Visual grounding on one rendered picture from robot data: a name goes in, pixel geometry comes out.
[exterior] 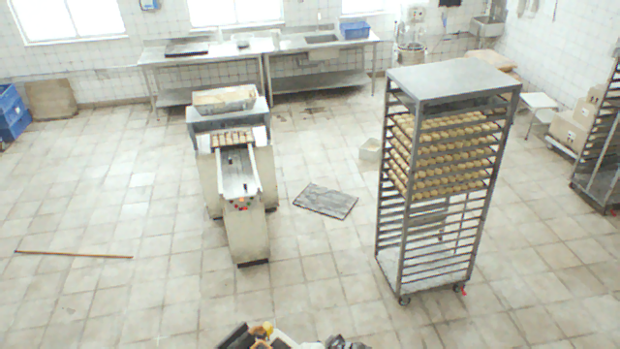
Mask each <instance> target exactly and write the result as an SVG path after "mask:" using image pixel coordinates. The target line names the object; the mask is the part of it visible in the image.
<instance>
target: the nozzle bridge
mask: <svg viewBox="0 0 620 349"><path fill-rule="evenodd" d="M247 117H248V119H247V120H248V125H246V122H245V118H247ZM239 118H240V122H241V126H239V123H238V119H239ZM226 120H227V125H228V127H227V128H226V127H225V121H226ZM232 120H233V123H234V127H233V126H232ZM212 121H213V125H214V130H212V128H211V122H212ZM218 121H219V123H220V127H221V129H219V125H218ZM186 123H187V127H188V131H189V135H190V139H192V142H193V146H194V149H195V150H197V149H199V141H198V136H200V135H207V134H214V133H221V132H227V131H233V130H240V129H247V128H254V127H264V128H265V134H266V138H267V139H271V134H270V128H271V125H270V116H269V110H268V107H267V104H266V101H265V98H264V97H260V98H258V99H257V101H256V104H255V106H254V109H253V110H249V111H236V112H228V113H221V114H215V115H209V116H202V115H200V114H199V113H198V111H197V110H196V109H195V108H194V107H187V119H186Z"/></svg>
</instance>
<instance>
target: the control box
mask: <svg viewBox="0 0 620 349"><path fill-rule="evenodd" d="M251 196H253V197H254V199H253V200H250V197H251ZM240 198H243V201H240V200H239V199H240ZM229 200H233V202H232V203H229ZM248 202H249V203H250V204H251V205H249V206H247V203H248ZM226 205H227V210H228V213H229V212H234V211H241V209H242V210H245V209H251V208H256V207H258V201H257V194H256V192H251V193H245V194H239V195H233V196H228V197H226ZM234 205H237V207H234ZM240 207H241V209H239V208H240ZM245 207H246V208H245ZM244 208H245V209H244Z"/></svg>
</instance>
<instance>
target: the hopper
mask: <svg viewBox="0 0 620 349"><path fill-rule="evenodd" d="M240 90H247V91H248V90H253V91H254V96H255V98H248V99H240V100H232V101H226V102H218V103H212V104H204V105H197V106H196V103H197V101H196V99H199V98H202V97H210V96H213V95H217V94H222V95H226V94H231V93H234V92H235V91H240ZM219 91H220V92H219ZM257 99H258V94H257V91H256V88H255V84H251V85H243V86H236V87H228V88H221V89H213V90H206V91H199V92H193V107H194V108H195V109H196V110H197V111H198V113H199V114H200V115H202V116H209V115H215V114H221V113H228V112H236V111H249V110H253V109H254V106H255V104H256V101H257Z"/></svg>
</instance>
